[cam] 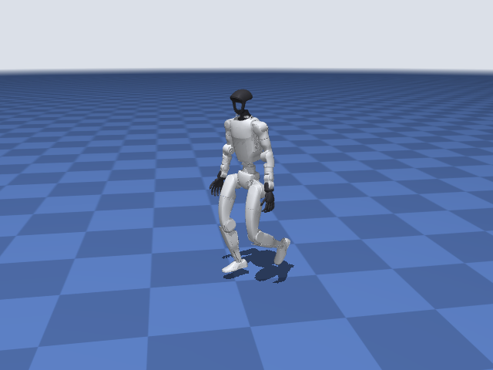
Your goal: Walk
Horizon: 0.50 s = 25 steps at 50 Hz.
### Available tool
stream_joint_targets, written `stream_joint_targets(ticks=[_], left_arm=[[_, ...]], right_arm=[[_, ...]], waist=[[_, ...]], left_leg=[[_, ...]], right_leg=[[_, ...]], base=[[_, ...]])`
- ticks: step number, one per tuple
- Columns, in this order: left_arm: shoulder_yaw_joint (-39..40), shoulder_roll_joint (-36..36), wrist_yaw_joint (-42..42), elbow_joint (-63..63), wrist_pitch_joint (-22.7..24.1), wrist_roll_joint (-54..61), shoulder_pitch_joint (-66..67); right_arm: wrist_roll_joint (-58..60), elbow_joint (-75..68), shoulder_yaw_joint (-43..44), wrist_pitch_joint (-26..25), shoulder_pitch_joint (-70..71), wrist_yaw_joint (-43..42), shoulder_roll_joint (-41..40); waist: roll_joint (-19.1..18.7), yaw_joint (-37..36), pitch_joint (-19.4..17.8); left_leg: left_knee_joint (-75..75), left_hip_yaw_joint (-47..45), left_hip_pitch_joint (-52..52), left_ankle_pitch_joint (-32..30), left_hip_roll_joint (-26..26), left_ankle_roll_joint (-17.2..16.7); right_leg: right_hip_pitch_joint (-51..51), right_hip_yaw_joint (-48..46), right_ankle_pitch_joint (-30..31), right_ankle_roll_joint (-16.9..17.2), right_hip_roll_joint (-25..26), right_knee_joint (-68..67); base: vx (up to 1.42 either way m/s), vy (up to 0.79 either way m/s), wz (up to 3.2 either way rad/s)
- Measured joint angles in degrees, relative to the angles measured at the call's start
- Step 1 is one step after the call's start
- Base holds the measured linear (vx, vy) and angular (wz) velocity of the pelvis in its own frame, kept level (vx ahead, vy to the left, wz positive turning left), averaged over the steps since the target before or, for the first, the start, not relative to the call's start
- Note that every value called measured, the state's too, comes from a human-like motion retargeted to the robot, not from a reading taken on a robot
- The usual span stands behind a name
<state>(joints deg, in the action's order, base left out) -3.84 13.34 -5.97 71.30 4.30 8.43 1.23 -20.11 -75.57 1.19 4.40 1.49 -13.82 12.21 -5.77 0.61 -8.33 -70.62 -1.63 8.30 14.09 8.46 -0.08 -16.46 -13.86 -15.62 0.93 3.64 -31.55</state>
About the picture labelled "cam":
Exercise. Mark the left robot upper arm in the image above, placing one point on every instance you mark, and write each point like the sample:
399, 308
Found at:
261, 129

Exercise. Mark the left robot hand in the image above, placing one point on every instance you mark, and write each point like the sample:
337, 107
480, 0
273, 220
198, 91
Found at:
269, 199

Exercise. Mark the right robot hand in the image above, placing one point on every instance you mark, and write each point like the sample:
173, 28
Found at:
217, 183

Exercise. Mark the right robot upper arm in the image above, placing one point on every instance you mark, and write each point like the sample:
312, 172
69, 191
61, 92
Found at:
228, 148

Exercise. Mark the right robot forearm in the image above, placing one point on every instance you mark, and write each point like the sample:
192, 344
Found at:
225, 165

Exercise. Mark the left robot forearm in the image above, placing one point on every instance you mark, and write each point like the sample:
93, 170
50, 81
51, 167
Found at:
268, 170

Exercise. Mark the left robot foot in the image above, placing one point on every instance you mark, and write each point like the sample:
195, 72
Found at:
281, 253

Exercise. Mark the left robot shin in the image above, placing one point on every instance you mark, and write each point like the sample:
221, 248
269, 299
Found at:
266, 240

